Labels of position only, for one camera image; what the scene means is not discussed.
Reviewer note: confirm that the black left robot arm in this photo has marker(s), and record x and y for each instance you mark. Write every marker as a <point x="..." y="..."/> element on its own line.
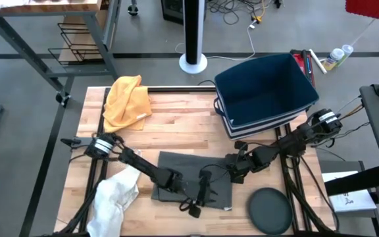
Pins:
<point x="143" y="168"/>

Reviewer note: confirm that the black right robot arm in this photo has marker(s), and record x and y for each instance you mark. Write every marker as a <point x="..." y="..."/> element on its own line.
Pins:
<point x="294" y="141"/>

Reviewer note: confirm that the yellow label bottle white cap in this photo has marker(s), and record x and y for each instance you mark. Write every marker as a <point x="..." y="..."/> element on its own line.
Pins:
<point x="334" y="59"/>

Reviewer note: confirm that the grey kitchen towel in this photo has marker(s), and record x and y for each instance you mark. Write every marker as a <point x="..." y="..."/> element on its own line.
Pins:
<point x="176" y="164"/>

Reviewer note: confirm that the white paper box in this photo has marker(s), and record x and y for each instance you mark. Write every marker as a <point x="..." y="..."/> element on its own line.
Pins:
<point x="354" y="204"/>

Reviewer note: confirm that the orange towel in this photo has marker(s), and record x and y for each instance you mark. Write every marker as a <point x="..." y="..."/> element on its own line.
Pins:
<point x="127" y="102"/>

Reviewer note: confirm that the black diagonal bar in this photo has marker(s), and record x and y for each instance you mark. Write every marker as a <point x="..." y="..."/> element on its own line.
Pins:
<point x="357" y="181"/>

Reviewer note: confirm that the silver black tower fan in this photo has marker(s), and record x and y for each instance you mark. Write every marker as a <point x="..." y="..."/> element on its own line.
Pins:
<point x="192" y="33"/>

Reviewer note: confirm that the navy white striped fabric bin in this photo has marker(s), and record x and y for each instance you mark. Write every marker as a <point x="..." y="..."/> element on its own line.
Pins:
<point x="265" y="89"/>

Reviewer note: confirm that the red black tool case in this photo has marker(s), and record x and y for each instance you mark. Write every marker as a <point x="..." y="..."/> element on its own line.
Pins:
<point x="303" y="61"/>

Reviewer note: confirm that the black caster wheel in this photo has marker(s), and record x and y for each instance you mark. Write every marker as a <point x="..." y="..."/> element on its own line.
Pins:
<point x="63" y="98"/>
<point x="133" y="10"/>

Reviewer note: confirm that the red cloth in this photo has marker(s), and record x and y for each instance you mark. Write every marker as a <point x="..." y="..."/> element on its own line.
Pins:
<point x="373" y="8"/>

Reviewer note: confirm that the white tube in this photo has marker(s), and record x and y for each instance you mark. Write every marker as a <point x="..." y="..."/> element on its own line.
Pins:
<point x="318" y="62"/>

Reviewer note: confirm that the white towel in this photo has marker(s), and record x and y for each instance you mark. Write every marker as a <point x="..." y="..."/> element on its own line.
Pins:
<point x="110" y="204"/>

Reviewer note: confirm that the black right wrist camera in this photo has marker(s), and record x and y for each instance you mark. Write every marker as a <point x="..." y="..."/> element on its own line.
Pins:
<point x="237" y="179"/>

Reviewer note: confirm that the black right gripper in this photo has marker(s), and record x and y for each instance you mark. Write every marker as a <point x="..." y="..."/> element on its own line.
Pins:
<point x="243" y="163"/>

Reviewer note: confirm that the dark green round plate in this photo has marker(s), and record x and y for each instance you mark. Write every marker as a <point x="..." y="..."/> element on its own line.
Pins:
<point x="270" y="210"/>

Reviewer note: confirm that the green bottle white cap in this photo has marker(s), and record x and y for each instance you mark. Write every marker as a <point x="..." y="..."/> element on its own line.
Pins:
<point x="347" y="51"/>

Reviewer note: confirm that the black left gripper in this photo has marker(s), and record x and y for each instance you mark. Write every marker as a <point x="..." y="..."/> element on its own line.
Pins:
<point x="205" y="191"/>

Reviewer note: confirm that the black aluminium crossbar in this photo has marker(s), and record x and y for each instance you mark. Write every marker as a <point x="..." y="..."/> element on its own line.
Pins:
<point x="176" y="89"/>

